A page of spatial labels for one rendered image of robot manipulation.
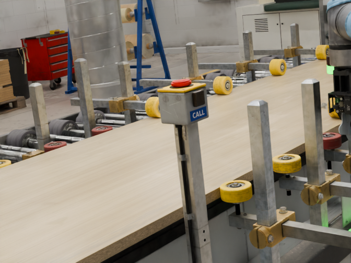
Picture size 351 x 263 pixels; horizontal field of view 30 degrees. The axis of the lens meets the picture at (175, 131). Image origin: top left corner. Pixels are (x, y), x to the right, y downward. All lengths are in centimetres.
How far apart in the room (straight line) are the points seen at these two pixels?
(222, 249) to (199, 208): 49
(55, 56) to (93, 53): 430
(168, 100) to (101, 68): 439
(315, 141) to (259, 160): 25
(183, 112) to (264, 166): 34
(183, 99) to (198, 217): 25
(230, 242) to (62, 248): 58
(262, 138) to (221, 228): 38
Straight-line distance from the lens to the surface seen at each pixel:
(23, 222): 162
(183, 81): 127
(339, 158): 205
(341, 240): 154
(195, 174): 131
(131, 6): 897
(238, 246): 187
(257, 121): 150
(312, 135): 173
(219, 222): 178
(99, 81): 566
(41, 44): 982
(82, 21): 563
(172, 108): 127
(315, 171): 176
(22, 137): 288
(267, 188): 154
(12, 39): 1042
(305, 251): 177
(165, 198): 163
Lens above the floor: 143
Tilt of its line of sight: 13 degrees down
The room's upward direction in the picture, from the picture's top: 6 degrees counter-clockwise
